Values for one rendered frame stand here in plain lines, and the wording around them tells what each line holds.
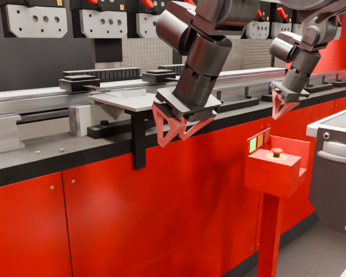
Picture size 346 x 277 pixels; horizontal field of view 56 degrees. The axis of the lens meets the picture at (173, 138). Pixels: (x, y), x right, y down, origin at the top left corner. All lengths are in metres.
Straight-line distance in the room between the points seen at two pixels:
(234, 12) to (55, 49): 1.20
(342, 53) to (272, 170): 1.90
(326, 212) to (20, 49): 1.30
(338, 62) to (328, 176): 2.42
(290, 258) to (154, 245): 1.00
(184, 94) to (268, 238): 0.93
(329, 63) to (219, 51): 2.50
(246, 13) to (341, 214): 0.32
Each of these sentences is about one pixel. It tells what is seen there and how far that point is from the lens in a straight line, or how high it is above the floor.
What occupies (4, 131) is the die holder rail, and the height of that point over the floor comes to 0.93.
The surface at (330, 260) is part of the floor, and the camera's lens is 2.11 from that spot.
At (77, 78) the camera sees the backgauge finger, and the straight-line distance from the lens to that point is 1.28.
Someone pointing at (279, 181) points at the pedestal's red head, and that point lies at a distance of 1.15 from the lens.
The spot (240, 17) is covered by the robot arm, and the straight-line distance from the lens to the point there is 0.48.
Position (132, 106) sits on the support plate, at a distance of 0.86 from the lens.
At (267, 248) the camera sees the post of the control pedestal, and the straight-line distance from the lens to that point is 1.37.
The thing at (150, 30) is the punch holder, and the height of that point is 1.20.
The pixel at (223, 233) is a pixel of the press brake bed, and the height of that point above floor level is 0.33.
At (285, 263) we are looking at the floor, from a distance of 2.00.
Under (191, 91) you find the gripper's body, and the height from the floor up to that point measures 1.09.
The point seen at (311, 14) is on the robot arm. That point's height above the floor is 1.19.
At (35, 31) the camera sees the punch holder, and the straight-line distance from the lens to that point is 0.97.
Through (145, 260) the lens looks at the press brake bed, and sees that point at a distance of 1.26.
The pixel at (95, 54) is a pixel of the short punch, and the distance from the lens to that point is 1.08.
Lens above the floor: 1.17
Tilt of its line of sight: 17 degrees down
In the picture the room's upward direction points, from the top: straight up
